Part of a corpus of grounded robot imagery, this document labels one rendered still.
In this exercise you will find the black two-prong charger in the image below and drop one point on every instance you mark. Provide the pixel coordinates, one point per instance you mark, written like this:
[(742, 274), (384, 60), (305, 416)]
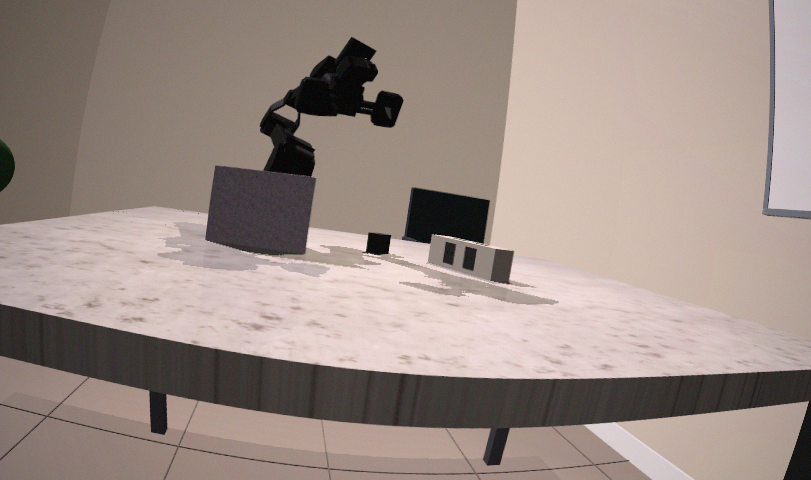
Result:
[(378, 243)]

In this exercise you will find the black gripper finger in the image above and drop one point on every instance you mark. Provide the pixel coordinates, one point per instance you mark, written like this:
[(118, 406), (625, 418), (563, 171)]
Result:
[(386, 111), (323, 107)]

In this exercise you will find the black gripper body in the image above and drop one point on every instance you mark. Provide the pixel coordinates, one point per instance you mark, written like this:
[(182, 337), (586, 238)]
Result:
[(348, 98)]

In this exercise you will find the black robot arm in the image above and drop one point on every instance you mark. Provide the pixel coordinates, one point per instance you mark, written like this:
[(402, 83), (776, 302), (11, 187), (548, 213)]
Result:
[(295, 156)]

